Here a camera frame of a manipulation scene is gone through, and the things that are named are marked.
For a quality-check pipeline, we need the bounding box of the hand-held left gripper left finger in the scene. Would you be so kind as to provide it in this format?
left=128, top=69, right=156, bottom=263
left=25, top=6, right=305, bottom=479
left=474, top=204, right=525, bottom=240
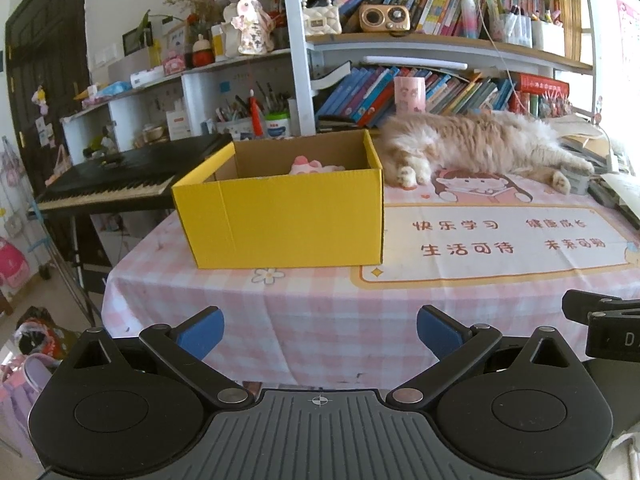
left=75, top=306, right=253, bottom=409

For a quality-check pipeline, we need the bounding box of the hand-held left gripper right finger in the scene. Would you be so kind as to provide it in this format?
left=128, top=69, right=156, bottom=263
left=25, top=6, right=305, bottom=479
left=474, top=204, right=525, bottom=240
left=386, top=305, right=568, bottom=408

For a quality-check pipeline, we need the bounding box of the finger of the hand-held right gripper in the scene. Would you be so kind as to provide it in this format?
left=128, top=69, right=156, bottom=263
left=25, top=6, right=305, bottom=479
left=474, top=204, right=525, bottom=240
left=561, top=289, right=640, bottom=322

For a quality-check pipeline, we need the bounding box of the yellow cardboard box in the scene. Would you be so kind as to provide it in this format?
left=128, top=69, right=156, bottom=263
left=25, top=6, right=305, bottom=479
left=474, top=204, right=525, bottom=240
left=171, top=129, right=386, bottom=270

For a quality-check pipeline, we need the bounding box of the pink plush toy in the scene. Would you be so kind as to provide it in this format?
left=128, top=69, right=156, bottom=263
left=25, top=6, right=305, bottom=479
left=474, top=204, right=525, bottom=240
left=287, top=155, right=348, bottom=176

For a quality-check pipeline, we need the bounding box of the pink checked tablecloth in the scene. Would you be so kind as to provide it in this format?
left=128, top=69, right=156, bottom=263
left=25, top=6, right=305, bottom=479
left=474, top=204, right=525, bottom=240
left=101, top=132, right=640, bottom=391

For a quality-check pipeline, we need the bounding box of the stack of notebooks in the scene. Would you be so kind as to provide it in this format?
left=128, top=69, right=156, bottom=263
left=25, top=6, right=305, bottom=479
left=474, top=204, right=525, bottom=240
left=560, top=115, right=640, bottom=231

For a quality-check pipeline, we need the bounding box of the black keyboard stand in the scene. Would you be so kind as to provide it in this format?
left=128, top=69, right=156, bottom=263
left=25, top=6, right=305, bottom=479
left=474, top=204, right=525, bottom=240
left=27, top=207, right=118, bottom=328

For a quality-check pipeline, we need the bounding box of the black piano keyboard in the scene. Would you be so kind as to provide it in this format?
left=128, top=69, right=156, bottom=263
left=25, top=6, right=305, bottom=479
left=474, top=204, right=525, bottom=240
left=34, top=132, right=235, bottom=216

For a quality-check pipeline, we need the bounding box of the purple backpack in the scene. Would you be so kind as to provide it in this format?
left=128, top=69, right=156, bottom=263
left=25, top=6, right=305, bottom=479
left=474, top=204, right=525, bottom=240
left=0, top=352, right=61, bottom=461

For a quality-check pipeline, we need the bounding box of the fluffy cream cat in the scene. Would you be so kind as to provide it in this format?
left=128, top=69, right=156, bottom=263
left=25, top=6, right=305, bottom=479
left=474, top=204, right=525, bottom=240
left=377, top=110, right=596, bottom=193

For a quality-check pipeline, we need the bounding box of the pink backpack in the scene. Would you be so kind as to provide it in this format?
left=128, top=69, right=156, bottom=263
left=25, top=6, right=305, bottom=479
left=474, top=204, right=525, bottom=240
left=0, top=235, right=31, bottom=302

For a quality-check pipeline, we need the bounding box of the pen holder with pens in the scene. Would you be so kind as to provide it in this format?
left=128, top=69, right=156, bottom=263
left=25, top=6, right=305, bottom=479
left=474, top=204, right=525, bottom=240
left=215, top=94, right=256, bottom=141

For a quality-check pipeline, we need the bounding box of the red boxed book set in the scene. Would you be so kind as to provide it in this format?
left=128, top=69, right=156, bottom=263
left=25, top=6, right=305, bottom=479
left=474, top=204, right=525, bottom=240
left=515, top=74, right=573, bottom=117

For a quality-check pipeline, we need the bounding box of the white round tub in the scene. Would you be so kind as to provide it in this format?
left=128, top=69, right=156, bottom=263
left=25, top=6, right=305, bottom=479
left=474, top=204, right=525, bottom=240
left=265, top=112, right=292, bottom=139

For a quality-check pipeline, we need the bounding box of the red and white stick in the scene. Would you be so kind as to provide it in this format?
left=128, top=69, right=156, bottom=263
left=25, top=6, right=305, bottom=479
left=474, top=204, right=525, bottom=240
left=249, top=89, right=264, bottom=137

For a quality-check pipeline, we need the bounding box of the pink cup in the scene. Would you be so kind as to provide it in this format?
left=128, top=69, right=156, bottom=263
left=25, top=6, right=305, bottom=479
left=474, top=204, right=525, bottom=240
left=393, top=76, right=427, bottom=116

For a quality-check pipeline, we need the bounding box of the white low shelf unit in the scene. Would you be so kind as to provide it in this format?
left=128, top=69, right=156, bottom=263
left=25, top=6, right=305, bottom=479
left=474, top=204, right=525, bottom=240
left=60, top=50, right=313, bottom=161

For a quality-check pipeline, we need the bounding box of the row of leaning books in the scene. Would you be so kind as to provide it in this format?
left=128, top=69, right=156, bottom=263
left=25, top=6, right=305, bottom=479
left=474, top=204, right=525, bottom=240
left=315, top=65, right=518, bottom=128

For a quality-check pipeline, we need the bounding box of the red round doll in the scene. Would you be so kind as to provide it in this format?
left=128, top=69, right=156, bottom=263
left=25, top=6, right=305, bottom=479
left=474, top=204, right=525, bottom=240
left=192, top=35, right=216, bottom=67

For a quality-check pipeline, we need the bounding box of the white bookshelf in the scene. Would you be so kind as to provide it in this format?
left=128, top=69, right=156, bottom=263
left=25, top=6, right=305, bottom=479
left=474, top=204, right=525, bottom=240
left=280, top=0, right=601, bottom=136

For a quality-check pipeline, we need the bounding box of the floral rabbit doll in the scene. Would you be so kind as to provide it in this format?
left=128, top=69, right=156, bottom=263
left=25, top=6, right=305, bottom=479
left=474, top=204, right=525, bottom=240
left=222, top=0, right=276, bottom=56

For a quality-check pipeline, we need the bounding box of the dark wooden door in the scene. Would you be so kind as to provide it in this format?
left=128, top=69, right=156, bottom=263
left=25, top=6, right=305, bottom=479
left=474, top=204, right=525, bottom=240
left=5, top=0, right=93, bottom=186

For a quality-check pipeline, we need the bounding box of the wooden radio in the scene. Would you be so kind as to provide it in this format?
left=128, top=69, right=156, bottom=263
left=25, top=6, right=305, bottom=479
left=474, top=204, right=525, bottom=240
left=359, top=4, right=412, bottom=36

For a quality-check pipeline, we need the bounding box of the row of upright books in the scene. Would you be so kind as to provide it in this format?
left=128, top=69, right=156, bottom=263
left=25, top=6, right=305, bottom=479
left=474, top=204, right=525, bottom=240
left=345, top=0, right=585, bottom=60

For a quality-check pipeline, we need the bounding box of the dried flower bouquet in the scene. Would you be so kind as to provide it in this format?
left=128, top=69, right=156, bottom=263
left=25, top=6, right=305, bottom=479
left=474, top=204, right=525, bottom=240
left=165, top=0, right=226, bottom=61

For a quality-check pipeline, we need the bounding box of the white quilted handbag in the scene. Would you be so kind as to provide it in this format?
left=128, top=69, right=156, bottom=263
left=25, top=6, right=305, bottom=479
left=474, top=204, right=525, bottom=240
left=301, top=0, right=342, bottom=37

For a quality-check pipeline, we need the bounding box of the dark photo frame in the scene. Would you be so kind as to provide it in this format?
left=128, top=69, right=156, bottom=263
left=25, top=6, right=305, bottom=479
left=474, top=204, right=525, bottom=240
left=122, top=22, right=153, bottom=56

